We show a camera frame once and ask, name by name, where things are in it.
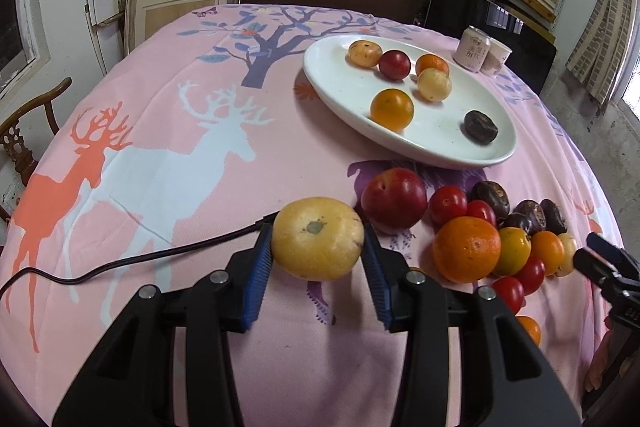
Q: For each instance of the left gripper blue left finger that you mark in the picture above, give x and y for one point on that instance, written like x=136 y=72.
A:
x=257 y=270

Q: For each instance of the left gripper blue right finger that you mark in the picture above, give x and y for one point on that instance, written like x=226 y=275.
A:
x=379 y=276

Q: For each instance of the large yellow round fruit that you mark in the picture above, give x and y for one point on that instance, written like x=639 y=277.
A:
x=317 y=239

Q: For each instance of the large orange mandarin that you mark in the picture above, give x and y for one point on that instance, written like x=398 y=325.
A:
x=466 y=250

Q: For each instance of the small orange fruit in pile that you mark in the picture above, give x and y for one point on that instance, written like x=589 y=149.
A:
x=547 y=247

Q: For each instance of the red cherry tomato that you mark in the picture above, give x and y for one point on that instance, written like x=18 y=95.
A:
x=448 y=202
x=481 y=210

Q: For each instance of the yellow-orange fruit in pile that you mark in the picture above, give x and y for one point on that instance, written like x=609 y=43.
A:
x=515 y=251

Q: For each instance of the dark purple passion fruit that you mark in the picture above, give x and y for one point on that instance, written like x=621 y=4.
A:
x=494 y=195

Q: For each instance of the yellow-orange fruit on plate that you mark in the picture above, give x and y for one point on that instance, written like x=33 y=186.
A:
x=392 y=109

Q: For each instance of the pink deer print tablecloth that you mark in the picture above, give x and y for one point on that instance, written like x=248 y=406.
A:
x=210 y=125

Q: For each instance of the dark purple fruit on plate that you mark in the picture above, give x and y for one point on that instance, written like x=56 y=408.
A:
x=479 y=127

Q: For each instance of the pale yellow fruit on plate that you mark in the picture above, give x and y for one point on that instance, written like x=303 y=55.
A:
x=434 y=85

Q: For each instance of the small red plum on plate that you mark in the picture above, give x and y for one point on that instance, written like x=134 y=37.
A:
x=394 y=65

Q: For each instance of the tan yellow fruit on plate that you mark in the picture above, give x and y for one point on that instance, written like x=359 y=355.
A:
x=364 y=53

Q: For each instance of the small orange on plate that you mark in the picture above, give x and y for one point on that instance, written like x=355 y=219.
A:
x=430 y=60

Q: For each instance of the pink drink can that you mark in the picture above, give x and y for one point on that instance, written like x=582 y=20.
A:
x=472 y=49

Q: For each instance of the white paper cup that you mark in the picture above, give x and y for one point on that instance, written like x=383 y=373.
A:
x=496 y=57

